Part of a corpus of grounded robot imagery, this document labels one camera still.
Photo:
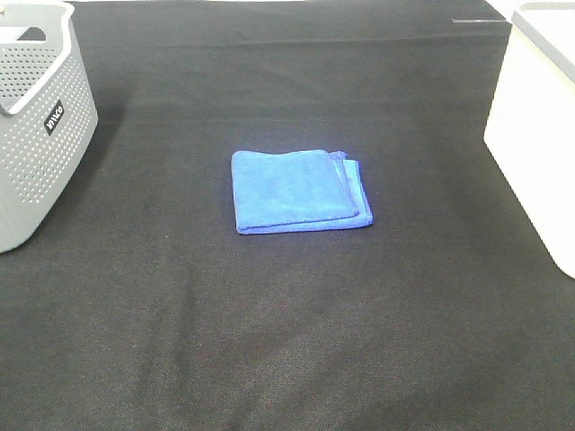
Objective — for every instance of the blue microfiber towel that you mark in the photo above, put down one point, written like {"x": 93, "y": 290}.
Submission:
{"x": 303, "y": 191}

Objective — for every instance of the grey perforated plastic basket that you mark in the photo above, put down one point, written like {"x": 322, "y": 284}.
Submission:
{"x": 48, "y": 115}

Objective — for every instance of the white plastic storage bin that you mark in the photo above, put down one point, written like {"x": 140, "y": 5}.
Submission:
{"x": 530, "y": 128}

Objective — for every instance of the black fabric table cloth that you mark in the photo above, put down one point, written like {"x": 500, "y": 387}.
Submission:
{"x": 138, "y": 306}

